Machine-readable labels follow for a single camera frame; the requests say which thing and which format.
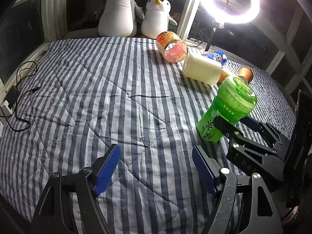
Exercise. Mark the white power strip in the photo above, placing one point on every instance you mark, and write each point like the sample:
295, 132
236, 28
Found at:
4, 111

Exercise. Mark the blue pink plastic cup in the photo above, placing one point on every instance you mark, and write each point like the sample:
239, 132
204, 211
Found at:
218, 56

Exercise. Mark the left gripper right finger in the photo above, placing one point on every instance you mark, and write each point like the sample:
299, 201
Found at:
257, 213

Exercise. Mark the ring light stand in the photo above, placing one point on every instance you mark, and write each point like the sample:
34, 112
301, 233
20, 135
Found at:
216, 24

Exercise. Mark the large plush penguin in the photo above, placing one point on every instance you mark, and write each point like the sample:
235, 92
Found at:
118, 18

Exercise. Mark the small plush penguin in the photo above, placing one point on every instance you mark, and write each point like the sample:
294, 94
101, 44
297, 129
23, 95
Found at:
157, 18

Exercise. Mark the cream plastic cup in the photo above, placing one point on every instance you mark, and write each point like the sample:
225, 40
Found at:
202, 69

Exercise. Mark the far copper paper cup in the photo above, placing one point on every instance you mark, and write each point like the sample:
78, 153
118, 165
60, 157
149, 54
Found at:
245, 74

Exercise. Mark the copper paper cup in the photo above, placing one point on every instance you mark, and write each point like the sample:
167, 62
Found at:
224, 74
245, 74

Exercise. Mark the green tea cup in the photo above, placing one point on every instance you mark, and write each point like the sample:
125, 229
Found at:
235, 100

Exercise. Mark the black power adapter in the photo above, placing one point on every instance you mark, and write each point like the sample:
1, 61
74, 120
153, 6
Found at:
12, 96

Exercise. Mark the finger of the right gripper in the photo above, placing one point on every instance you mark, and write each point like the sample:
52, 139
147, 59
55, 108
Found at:
249, 156
273, 137

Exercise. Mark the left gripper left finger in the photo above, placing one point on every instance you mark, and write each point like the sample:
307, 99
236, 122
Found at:
54, 212

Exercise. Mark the near copper paper cup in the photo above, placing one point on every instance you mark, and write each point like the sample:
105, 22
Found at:
224, 74

